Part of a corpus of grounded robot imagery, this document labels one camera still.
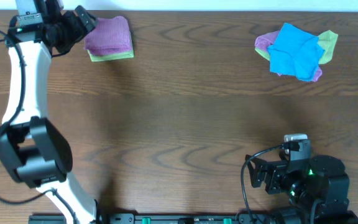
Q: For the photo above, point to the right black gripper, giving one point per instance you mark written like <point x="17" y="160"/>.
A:
<point x="273" y="168"/>

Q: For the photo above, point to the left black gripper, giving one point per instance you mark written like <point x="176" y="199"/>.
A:
<point x="71" y="22"/>

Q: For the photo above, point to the purple microfiber cloth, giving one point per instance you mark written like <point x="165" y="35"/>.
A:
<point x="111" y="36"/>

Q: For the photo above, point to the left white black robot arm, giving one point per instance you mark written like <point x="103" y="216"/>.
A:
<point x="32" y="150"/>

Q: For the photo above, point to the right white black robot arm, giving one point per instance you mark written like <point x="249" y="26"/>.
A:
<point x="317" y="189"/>

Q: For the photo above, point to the folded green cloth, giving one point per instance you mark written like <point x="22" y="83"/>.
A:
<point x="115" y="56"/>

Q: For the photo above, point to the blue cloth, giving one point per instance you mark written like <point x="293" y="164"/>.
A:
<point x="295" y="53"/>

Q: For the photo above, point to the green cloth in pile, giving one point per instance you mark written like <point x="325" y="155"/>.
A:
<point x="327" y="41"/>

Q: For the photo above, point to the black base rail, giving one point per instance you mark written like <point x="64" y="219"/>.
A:
<point x="128" y="218"/>

